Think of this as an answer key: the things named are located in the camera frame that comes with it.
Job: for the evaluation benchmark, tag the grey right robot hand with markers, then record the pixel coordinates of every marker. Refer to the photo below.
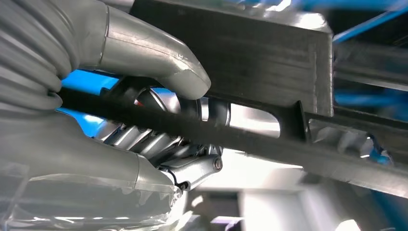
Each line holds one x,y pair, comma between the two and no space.
79,172

